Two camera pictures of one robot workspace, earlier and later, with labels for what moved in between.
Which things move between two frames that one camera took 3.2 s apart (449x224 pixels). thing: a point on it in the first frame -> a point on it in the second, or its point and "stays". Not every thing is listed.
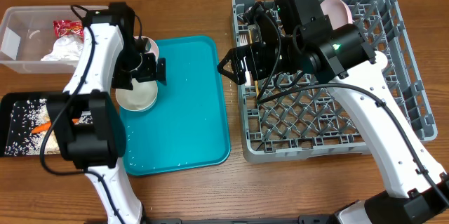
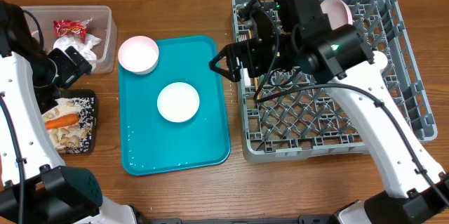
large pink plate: x=337 y=11 stays
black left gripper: x=149 y=72 -> x=74 y=64
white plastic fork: x=243 y=41 stays
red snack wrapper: x=68 y=27 stays
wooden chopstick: x=255 y=81 stays
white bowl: x=142 y=97 -> x=178 y=102
